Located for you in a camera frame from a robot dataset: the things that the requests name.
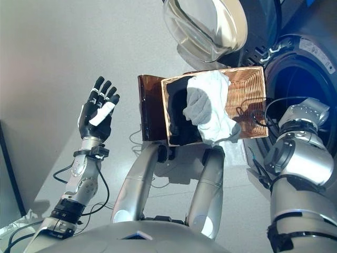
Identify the round glass washer door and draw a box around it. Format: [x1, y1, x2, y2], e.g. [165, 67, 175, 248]
[162, 0, 281, 69]

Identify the wicker laundry basket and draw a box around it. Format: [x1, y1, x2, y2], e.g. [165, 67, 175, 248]
[160, 66, 269, 147]

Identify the white garment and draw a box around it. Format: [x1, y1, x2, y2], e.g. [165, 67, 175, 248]
[182, 70, 242, 147]

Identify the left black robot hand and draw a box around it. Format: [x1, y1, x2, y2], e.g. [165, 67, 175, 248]
[78, 76, 121, 140]

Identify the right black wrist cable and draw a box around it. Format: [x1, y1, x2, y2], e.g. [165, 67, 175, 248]
[235, 97, 309, 190]

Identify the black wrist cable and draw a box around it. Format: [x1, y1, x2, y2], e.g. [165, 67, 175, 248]
[7, 163, 110, 251]
[235, 97, 309, 190]

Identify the crumpled clear plastic sheet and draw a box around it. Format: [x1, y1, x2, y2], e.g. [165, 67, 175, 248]
[0, 209, 42, 238]

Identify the black garment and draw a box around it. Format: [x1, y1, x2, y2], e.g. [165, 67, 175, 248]
[165, 80, 205, 145]

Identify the white door rim label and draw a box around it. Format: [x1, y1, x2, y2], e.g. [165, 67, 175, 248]
[300, 38, 335, 73]

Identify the right silver robot leg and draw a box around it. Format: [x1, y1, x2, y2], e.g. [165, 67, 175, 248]
[188, 146, 226, 240]

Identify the silver robot torso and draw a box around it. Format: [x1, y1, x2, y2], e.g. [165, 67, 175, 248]
[34, 220, 227, 253]

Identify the grey front-load washing machine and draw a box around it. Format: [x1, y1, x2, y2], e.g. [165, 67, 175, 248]
[236, 0, 337, 185]

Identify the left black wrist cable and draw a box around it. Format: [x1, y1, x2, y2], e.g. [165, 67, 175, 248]
[7, 163, 110, 251]

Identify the left silver robot leg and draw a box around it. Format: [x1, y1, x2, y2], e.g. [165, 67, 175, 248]
[110, 142, 169, 225]

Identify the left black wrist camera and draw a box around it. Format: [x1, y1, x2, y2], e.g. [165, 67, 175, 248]
[91, 144, 110, 160]

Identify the thin white floor cable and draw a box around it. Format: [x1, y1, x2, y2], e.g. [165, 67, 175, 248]
[128, 126, 144, 156]

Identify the silver robot leg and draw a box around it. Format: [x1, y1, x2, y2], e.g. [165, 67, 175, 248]
[188, 146, 226, 240]
[110, 142, 169, 225]

